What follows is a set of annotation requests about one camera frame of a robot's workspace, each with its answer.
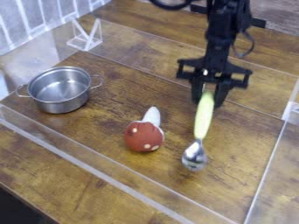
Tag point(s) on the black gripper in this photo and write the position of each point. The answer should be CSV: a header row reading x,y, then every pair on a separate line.
x,y
213,68

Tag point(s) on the green handled metal spoon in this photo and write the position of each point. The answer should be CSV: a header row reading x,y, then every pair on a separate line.
x,y
194,157

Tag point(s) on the small steel pot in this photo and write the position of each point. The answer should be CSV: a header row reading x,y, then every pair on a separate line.
x,y
61,89

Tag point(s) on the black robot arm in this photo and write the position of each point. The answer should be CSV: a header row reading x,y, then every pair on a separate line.
x,y
229,19

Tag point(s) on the red white toy mushroom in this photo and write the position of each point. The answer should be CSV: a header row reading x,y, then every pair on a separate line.
x,y
144,134

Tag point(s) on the black bar on table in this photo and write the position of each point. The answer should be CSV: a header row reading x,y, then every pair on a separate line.
x,y
256,21

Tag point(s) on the clear acrylic stand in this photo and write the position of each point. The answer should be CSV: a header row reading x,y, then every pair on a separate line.
x,y
85,41

